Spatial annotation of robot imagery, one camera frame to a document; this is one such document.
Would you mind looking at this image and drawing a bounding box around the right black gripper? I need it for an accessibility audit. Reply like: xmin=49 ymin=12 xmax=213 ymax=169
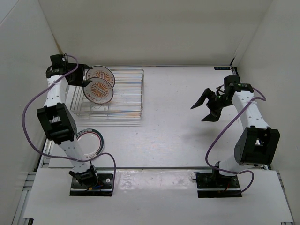
xmin=191 ymin=88 xmax=233 ymax=122

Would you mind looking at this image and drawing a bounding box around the orange sunburst plate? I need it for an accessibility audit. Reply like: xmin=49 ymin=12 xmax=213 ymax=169
xmin=82 ymin=77 xmax=114 ymax=105
xmin=85 ymin=66 xmax=115 ymax=87

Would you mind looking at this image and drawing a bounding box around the green rimmed white plate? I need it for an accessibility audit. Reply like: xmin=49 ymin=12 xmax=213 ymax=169
xmin=76 ymin=128 xmax=104 ymax=159

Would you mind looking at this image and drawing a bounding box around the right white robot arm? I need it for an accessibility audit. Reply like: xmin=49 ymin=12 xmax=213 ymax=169
xmin=192 ymin=75 xmax=280 ymax=188

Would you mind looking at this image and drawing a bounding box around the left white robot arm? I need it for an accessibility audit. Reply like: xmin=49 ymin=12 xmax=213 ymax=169
xmin=37 ymin=54 xmax=98 ymax=188

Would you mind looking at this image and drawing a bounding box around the small dark wall label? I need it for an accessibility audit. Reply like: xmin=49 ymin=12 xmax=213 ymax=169
xmin=214 ymin=66 xmax=231 ymax=71

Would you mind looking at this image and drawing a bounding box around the chrome wire dish rack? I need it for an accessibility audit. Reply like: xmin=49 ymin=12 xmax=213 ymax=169
xmin=67 ymin=67 xmax=144 ymax=120

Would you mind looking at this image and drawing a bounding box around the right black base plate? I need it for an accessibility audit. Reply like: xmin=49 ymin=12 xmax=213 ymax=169
xmin=191 ymin=172 xmax=242 ymax=198

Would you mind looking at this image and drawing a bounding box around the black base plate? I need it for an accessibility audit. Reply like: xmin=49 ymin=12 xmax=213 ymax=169
xmin=191 ymin=172 xmax=242 ymax=198
xmin=69 ymin=172 xmax=114 ymax=197

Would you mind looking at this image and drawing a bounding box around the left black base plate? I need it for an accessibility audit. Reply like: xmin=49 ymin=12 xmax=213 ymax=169
xmin=69 ymin=172 xmax=114 ymax=197

